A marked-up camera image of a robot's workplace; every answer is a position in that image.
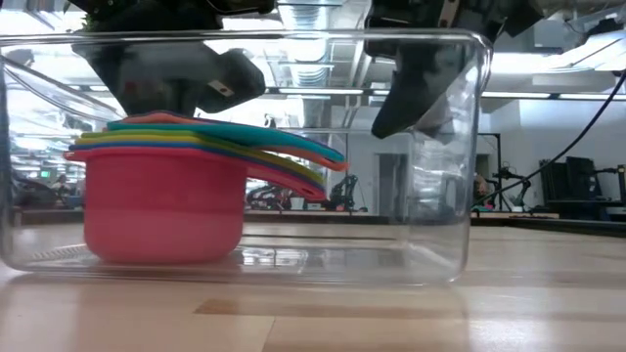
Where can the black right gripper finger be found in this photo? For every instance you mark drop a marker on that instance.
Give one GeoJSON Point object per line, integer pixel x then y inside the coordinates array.
{"type": "Point", "coordinates": [415, 93]}

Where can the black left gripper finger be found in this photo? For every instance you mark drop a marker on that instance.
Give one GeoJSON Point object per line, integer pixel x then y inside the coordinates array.
{"type": "Point", "coordinates": [156, 103]}

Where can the small dark blue measuring cup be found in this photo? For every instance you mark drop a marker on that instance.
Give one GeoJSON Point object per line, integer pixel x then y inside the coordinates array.
{"type": "Point", "coordinates": [166, 113]}

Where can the green measuring cup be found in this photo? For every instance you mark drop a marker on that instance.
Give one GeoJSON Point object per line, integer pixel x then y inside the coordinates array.
{"type": "Point", "coordinates": [122, 133]}

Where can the yellow measuring cup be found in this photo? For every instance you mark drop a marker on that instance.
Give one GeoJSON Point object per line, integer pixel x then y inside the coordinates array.
{"type": "Point", "coordinates": [122, 140]}

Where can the medium blue measuring cup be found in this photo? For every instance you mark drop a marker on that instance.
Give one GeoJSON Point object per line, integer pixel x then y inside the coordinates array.
{"type": "Point", "coordinates": [122, 146]}

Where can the cyan measuring cup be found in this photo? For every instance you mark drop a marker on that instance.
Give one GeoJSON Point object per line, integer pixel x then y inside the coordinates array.
{"type": "Point", "coordinates": [205, 130]}

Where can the red measuring cup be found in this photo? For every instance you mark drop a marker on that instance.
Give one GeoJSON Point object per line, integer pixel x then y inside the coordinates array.
{"type": "Point", "coordinates": [161, 210]}

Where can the orange measuring cup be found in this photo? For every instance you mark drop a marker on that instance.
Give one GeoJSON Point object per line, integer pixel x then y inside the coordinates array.
{"type": "Point", "coordinates": [324, 164]}

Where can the clear plastic bin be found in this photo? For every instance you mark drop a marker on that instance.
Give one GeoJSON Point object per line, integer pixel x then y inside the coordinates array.
{"type": "Point", "coordinates": [440, 225]}

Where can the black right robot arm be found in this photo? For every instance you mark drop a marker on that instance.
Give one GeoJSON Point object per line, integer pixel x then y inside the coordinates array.
{"type": "Point", "coordinates": [518, 14]}

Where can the black background robot arm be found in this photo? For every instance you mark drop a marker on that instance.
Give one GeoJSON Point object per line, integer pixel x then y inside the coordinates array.
{"type": "Point", "coordinates": [511, 183]}
{"type": "Point", "coordinates": [269, 195]}
{"type": "Point", "coordinates": [344, 193]}

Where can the green leafy plant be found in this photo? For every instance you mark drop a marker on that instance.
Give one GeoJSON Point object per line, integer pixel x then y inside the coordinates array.
{"type": "Point", "coordinates": [89, 23]}

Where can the person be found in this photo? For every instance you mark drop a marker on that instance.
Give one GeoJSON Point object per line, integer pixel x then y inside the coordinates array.
{"type": "Point", "coordinates": [481, 188]}

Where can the black background workstation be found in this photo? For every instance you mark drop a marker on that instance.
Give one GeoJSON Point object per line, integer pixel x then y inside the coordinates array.
{"type": "Point", "coordinates": [577, 181]}

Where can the wooden background table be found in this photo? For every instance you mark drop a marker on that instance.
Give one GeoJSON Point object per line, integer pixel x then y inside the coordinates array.
{"type": "Point", "coordinates": [562, 222]}

